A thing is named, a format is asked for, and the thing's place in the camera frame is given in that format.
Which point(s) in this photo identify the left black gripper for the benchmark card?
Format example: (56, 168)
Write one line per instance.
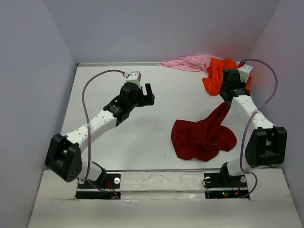
(146, 100)

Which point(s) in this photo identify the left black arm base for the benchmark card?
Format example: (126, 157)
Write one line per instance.
(106, 187)

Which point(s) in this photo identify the orange t shirt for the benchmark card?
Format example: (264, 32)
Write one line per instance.
(213, 82)

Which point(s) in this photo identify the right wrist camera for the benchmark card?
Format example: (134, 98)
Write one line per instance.
(245, 71)

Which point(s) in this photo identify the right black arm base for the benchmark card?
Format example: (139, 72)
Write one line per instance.
(220, 185)

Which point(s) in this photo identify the dark red t shirt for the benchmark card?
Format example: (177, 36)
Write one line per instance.
(203, 140)

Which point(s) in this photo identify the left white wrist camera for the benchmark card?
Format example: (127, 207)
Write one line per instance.
(134, 77)

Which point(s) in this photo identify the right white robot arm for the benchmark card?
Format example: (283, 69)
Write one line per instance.
(263, 143)

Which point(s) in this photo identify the pink t shirt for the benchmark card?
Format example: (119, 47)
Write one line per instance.
(190, 63)

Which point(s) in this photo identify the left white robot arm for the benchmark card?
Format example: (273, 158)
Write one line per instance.
(64, 156)

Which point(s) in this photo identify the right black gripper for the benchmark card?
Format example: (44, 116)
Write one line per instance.
(243, 84)

